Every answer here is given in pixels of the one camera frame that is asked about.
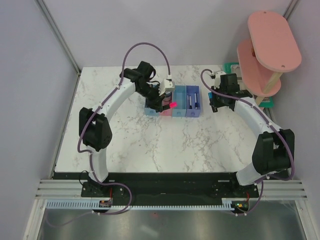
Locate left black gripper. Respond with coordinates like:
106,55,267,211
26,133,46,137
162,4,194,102
137,83,167,113

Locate blue cap black highlighter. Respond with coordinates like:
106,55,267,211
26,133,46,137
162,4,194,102
208,92,213,100

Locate pink storage bin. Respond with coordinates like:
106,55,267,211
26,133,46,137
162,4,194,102
159,100,173,116

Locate pink cap black highlighter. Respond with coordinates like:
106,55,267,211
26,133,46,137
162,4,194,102
162,102,178,110

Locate blue cap whiteboard marker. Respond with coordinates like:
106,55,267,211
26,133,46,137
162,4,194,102
194,92,199,109

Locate light blue storage bin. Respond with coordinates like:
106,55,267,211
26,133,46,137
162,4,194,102
172,85,187,117

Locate black tip whiteboard marker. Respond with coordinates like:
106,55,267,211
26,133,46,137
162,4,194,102
188,95,193,110

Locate blue round jar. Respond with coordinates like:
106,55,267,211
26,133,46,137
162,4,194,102
163,91,173,103

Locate purple storage bin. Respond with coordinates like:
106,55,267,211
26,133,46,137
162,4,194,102
185,85,202,118

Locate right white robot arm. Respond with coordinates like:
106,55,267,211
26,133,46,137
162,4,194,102
209,71,295,197

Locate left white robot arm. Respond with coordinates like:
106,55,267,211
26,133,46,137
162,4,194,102
77,61,175,197

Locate green book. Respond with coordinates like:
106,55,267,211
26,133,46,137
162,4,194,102
222,62,274,109

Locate pink two-tier wooden shelf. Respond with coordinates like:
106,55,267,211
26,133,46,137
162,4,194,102
237,10,302,104

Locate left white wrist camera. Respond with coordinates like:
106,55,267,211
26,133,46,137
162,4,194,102
158,79,175,96

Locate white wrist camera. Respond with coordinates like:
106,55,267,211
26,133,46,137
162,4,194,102
210,70,226,89
158,79,175,96

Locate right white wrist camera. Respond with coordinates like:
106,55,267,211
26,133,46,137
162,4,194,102
210,70,226,89

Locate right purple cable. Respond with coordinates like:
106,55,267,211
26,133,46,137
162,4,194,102
200,69,295,217

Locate purple cable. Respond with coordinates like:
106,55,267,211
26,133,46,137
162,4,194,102
200,69,295,217
44,42,172,228

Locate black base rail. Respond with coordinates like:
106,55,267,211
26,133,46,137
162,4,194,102
78,171,273,204

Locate white slotted cable duct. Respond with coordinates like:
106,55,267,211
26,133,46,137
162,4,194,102
45,198,248,211

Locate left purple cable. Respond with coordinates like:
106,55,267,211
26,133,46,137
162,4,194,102
44,42,172,228

